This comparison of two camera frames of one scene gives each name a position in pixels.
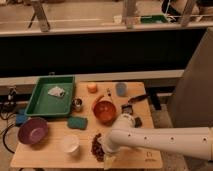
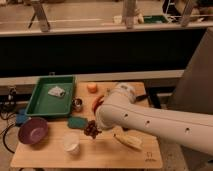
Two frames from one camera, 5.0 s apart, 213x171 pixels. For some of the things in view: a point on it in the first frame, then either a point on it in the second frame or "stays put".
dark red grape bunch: x=97 y=148 to x=91 y=129
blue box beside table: x=20 y=116 stays put
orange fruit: x=92 y=88 stays put
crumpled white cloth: x=56 y=91 stays put
